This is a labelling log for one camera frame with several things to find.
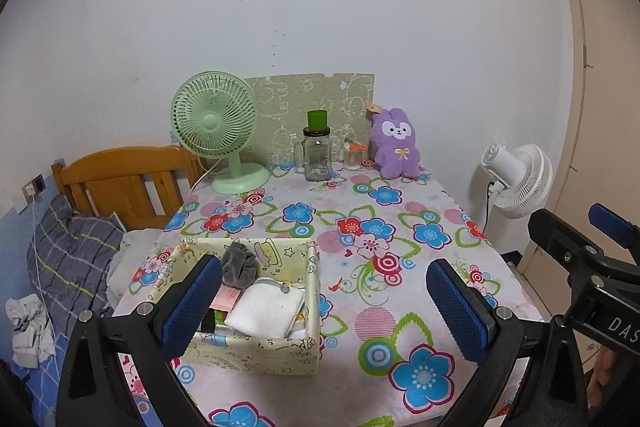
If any person's right hand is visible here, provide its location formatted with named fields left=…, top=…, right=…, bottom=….
left=587, top=346, right=619, bottom=408

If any grey plaid pillow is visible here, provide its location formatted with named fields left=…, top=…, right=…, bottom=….
left=27, top=194, right=126, bottom=320

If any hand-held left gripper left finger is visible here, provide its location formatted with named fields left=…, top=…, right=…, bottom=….
left=55, top=254, right=223, bottom=427

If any blue bed sheet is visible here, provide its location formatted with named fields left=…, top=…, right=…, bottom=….
left=0, top=337, right=76, bottom=427

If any white towel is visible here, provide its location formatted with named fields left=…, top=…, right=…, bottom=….
left=225, top=282, right=307, bottom=338

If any beige door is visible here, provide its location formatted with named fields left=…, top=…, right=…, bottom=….
left=545, top=0, right=640, bottom=268

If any grey striped cloth pouch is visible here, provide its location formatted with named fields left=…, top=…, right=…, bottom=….
left=257, top=278, right=292, bottom=294

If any black fan cable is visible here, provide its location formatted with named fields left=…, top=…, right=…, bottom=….
left=481, top=177, right=501, bottom=235

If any green desk fan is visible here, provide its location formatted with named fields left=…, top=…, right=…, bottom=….
left=170, top=72, right=271, bottom=195

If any white standing fan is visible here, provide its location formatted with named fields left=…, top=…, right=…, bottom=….
left=481, top=142, right=553, bottom=233

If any grey scrunchie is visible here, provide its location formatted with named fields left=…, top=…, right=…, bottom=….
left=221, top=242, right=259, bottom=288

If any cotton swab jar orange lid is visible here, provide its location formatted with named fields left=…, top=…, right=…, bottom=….
left=342, top=139, right=365, bottom=171

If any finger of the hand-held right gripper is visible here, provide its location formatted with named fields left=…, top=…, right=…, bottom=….
left=588, top=203, right=640, bottom=265
left=527, top=208, right=618, bottom=303

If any green printed board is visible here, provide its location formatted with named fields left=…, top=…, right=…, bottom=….
left=244, top=71, right=375, bottom=166

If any floral tablecloth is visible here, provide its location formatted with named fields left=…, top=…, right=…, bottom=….
left=107, top=159, right=548, bottom=427

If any green white tissue packet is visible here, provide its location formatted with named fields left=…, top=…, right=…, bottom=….
left=200, top=308, right=230, bottom=334

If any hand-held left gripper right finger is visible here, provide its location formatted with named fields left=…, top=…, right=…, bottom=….
left=424, top=258, right=591, bottom=427

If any yellow fabric storage box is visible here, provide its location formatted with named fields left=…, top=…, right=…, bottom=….
left=170, top=237, right=322, bottom=377

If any wooden bed headboard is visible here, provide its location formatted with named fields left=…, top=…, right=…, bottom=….
left=51, top=145, right=206, bottom=230

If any white charging cable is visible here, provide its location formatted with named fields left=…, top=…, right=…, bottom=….
left=27, top=199, right=58, bottom=333

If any white crumpled cloth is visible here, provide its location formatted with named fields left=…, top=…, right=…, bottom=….
left=5, top=294, right=56, bottom=368

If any white quilt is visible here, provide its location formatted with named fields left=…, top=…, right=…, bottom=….
left=107, top=229, right=166, bottom=303

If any glass jar mug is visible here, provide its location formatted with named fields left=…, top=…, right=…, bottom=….
left=295, top=127, right=337, bottom=182

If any pink packet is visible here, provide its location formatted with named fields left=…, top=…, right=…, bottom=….
left=209, top=286, right=243, bottom=312

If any purple plush bunny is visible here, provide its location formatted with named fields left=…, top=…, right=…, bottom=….
left=366, top=103, right=422, bottom=180

